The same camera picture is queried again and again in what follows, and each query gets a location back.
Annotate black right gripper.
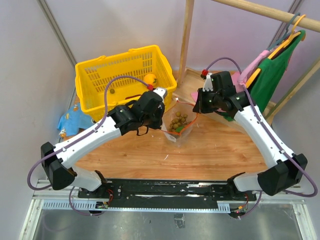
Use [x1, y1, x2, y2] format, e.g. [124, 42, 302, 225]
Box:
[192, 87, 222, 114]

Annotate dark red fruit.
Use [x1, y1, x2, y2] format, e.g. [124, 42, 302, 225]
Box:
[125, 94, 141, 100]

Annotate clear zip top bag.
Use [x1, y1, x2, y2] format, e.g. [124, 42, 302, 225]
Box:
[161, 97, 198, 147]

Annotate bunch of brown longans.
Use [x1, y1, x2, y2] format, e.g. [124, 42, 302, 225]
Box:
[168, 111, 190, 134]

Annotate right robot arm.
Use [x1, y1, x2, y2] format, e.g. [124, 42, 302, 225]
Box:
[193, 70, 308, 200]

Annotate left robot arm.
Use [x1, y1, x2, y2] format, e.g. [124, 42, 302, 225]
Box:
[41, 87, 167, 198]

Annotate orange fruit with leaf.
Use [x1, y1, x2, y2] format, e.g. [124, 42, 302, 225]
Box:
[143, 73, 158, 86]

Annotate yellow plastic shopping basket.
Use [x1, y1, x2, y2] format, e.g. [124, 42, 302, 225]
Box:
[75, 45, 177, 122]

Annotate pink shirt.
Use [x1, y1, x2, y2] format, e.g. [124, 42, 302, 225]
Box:
[192, 50, 271, 118]

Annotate blue cartoon cloth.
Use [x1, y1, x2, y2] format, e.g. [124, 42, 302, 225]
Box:
[57, 103, 94, 138]

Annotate green shirt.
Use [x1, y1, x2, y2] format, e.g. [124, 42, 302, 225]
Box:
[231, 30, 306, 112]

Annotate grey clothes hanger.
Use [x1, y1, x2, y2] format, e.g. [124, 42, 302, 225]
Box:
[267, 12, 301, 51]

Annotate yellow clothes hanger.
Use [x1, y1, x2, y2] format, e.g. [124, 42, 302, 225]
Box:
[238, 14, 306, 89]

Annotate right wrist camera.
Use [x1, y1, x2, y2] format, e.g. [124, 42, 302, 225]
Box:
[201, 72, 213, 92]

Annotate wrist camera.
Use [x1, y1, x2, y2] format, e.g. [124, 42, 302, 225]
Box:
[153, 87, 168, 102]
[201, 72, 213, 92]

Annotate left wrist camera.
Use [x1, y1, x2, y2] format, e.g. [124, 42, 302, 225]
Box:
[153, 87, 168, 102]

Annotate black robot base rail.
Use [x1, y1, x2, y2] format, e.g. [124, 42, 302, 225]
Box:
[77, 178, 257, 213]

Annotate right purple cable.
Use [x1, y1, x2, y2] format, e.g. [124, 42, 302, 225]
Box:
[206, 57, 319, 198]

